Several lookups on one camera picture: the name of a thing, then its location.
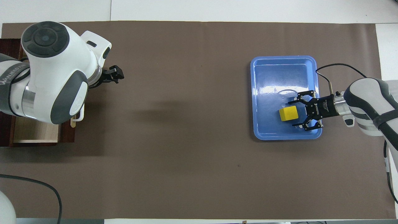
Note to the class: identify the blue plastic tray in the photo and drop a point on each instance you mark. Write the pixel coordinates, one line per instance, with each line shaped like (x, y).
(273, 77)

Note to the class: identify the dark wooden drawer cabinet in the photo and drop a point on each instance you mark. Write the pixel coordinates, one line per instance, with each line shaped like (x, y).
(9, 48)

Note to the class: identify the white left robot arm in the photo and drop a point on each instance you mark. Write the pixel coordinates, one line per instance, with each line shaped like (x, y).
(62, 62)

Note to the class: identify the yellow cube block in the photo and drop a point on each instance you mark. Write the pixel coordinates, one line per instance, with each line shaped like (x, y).
(288, 113)

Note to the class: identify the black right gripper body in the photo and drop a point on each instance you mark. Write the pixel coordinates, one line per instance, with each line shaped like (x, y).
(321, 107)

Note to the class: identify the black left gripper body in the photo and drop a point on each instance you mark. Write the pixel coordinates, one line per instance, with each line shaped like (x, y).
(105, 76)

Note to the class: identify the brown table mat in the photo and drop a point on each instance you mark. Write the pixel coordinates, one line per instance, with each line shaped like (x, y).
(186, 124)

